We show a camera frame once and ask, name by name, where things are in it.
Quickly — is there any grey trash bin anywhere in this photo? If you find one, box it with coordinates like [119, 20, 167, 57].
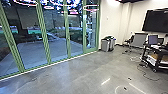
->
[100, 38, 111, 53]

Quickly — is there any green framed glass door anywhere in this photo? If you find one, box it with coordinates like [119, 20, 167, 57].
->
[81, 0, 102, 54]

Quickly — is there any trash bin with dark lid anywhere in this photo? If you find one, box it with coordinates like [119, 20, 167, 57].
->
[105, 35, 117, 51]

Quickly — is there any black office chair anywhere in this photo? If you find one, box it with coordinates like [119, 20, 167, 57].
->
[123, 34, 135, 54]

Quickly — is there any black wheeled cart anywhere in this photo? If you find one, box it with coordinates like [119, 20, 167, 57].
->
[140, 41, 168, 73]

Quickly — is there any laptop screen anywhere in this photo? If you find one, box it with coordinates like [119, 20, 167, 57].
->
[147, 34, 160, 47]

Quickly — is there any green framed glass wall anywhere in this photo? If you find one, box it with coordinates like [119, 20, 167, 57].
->
[0, 0, 102, 81]

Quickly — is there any black wall television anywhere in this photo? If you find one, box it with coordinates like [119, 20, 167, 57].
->
[141, 8, 168, 34]

